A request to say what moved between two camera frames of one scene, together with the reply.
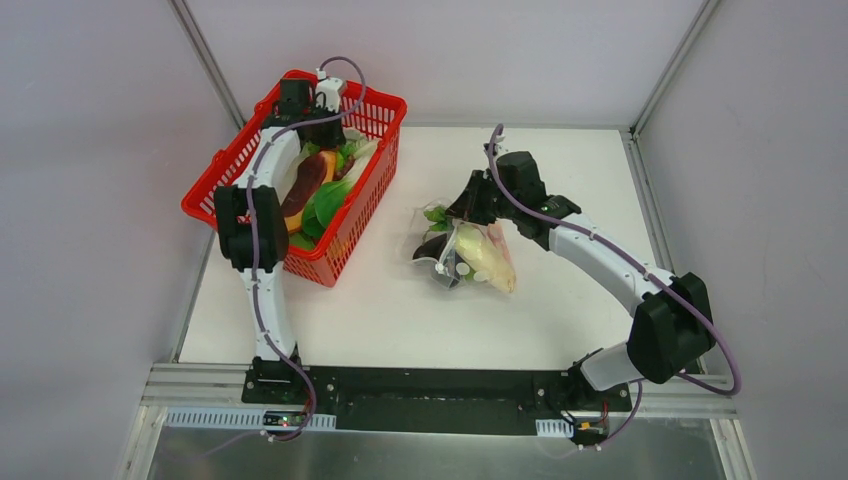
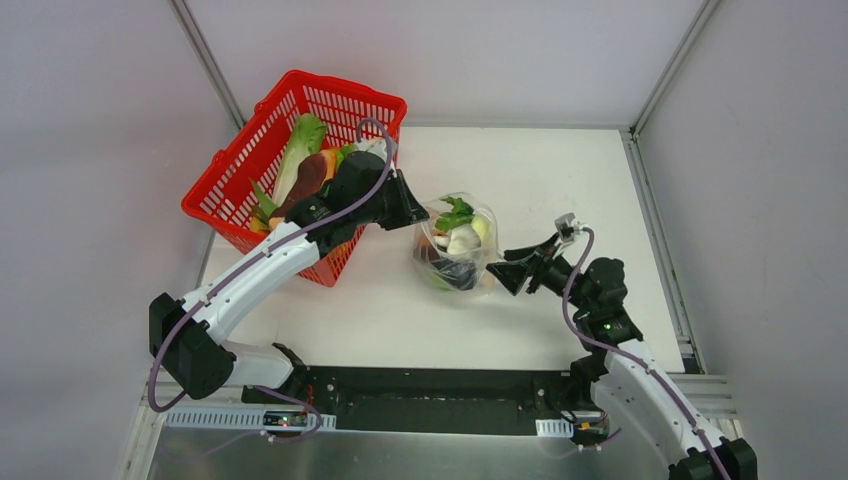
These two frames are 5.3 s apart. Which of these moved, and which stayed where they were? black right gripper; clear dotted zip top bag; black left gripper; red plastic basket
Moved: black right gripper; black left gripper
Stayed: red plastic basket; clear dotted zip top bag
